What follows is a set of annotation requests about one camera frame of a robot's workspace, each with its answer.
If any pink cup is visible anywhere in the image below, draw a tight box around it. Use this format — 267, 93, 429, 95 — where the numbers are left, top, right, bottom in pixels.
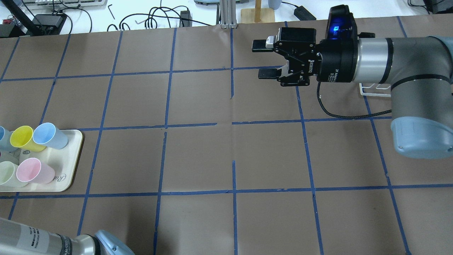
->
16, 158, 56, 184

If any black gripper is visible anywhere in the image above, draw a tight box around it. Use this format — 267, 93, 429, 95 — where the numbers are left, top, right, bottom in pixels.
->
252, 28, 358, 86

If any white wire cup rack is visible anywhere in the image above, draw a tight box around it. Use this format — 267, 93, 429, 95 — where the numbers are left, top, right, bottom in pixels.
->
359, 83, 391, 97

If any yellow cup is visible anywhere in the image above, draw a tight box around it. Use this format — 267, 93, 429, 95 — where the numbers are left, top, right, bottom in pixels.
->
10, 125, 46, 152

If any cream plastic tray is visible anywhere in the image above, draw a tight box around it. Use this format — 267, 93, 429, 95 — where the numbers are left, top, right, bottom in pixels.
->
0, 130, 84, 192

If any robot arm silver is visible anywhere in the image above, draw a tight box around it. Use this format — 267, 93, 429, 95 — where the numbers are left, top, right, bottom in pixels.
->
0, 218, 134, 255
251, 26, 453, 159

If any wooden mug tree stand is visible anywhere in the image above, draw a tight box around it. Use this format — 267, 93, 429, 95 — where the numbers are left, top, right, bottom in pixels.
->
239, 0, 275, 24

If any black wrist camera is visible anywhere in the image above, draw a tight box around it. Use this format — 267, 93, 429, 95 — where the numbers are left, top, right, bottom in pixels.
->
326, 5, 375, 39

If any black power adapter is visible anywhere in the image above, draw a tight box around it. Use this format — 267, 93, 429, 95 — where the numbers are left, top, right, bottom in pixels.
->
293, 6, 317, 21

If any light blue cup on desk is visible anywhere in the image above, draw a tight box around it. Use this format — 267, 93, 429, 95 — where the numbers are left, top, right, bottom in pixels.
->
268, 0, 282, 10

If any pale green cup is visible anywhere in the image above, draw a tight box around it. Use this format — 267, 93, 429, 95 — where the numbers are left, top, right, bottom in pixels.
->
0, 161, 29, 188

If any aluminium frame post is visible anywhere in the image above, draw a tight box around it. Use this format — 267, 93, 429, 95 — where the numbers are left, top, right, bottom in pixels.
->
219, 0, 237, 29

